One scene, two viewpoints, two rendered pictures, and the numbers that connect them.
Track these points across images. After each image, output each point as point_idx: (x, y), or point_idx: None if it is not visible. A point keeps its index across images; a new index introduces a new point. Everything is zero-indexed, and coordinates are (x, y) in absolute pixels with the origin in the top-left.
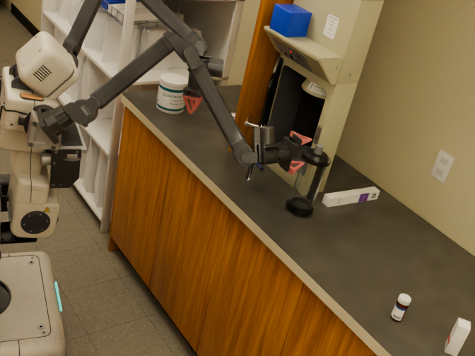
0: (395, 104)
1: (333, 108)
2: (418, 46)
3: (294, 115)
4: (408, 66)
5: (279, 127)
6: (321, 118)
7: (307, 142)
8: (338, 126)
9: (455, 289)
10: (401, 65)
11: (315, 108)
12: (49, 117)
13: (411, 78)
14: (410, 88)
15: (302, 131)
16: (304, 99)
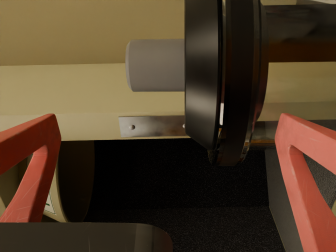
0: (123, 23)
1: (35, 99)
2: (4, 22)
3: (200, 211)
4: (47, 25)
5: (236, 244)
6: (85, 133)
7: (10, 134)
8: (124, 73)
9: None
10: (54, 41)
11: (169, 168)
12: None
13: (62, 10)
14: (78, 3)
15: (235, 182)
16: (155, 199)
